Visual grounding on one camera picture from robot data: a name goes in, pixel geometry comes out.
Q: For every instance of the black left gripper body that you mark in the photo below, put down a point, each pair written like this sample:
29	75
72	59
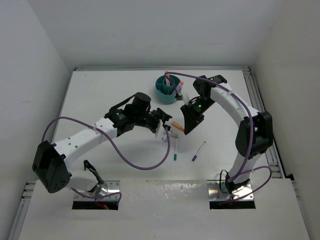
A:
149	120

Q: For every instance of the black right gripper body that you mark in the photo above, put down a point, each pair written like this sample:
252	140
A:
200	106

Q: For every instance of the orange highlighter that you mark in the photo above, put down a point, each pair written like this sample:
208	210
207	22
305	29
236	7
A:
178	126

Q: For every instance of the pink pen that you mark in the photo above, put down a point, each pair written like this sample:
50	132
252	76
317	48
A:
170	81
165	75

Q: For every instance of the pink highlighter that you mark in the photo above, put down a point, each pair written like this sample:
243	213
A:
177	89

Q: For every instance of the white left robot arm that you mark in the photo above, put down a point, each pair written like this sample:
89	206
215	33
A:
52	162

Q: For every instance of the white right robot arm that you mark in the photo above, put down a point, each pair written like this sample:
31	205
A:
255	128

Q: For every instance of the teal round pen holder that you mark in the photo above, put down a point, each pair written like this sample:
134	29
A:
164	92

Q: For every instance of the purple capped white pen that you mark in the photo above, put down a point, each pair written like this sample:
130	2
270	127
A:
198	151

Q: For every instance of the teal capped white pen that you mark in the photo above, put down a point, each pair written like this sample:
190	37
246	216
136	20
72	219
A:
175	149

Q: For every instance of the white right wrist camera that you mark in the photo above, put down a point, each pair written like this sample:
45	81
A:
182	97

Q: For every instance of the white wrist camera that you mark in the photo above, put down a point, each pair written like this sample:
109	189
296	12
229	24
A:
162	132
182	97

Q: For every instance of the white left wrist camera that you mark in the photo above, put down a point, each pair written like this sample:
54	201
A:
162	132

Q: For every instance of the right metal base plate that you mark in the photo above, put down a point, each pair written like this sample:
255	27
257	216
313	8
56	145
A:
217	192

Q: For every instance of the metal base plate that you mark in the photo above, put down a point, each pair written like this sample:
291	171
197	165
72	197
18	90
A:
109	191
217	192

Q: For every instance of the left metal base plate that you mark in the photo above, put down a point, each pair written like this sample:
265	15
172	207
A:
109	191

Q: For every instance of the aluminium frame rail right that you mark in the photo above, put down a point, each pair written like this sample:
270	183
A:
264	129

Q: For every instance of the aluminium frame rail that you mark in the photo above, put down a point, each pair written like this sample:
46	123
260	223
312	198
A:
264	129
22	210

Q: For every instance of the aluminium frame rail left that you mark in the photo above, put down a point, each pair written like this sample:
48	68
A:
22	210

